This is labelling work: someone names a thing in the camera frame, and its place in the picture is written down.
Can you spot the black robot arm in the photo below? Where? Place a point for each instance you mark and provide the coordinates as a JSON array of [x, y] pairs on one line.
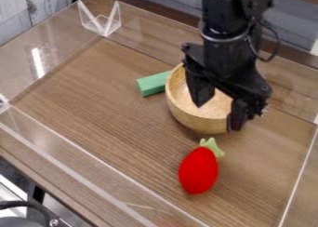
[[230, 19]]

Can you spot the black metal table bracket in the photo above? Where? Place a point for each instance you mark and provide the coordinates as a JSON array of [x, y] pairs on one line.
[[41, 213]]

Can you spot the wooden bowl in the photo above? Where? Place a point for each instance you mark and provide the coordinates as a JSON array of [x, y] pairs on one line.
[[206, 120]]

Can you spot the red felt strawberry toy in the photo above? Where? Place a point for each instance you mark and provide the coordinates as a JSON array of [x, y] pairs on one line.
[[198, 170]]

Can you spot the green foam block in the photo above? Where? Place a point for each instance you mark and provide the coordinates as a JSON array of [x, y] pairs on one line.
[[152, 84]]

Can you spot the clear acrylic corner bracket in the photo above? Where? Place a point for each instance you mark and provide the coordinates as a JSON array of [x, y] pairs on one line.
[[100, 24]]

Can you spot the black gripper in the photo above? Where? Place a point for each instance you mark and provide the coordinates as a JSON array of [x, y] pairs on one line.
[[223, 65]]

